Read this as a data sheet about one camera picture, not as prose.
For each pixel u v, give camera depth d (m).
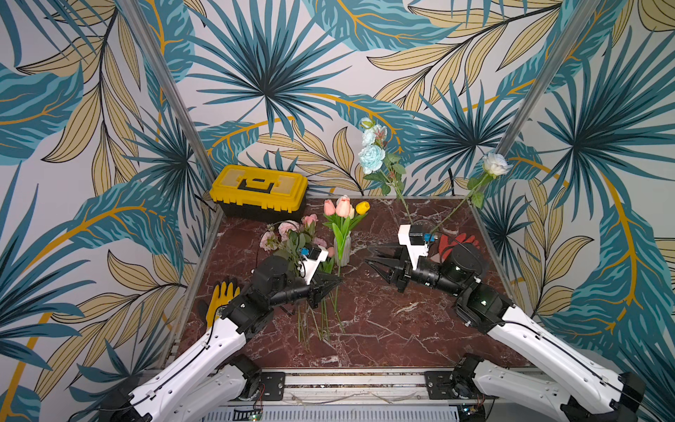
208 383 0.56
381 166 0.67
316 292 0.60
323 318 0.85
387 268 0.53
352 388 0.75
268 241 0.99
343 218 0.63
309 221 0.98
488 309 0.48
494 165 0.69
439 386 0.73
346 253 0.97
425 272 0.52
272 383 0.74
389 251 0.57
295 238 0.94
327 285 0.67
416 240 0.48
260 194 0.98
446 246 1.04
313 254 0.59
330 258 0.97
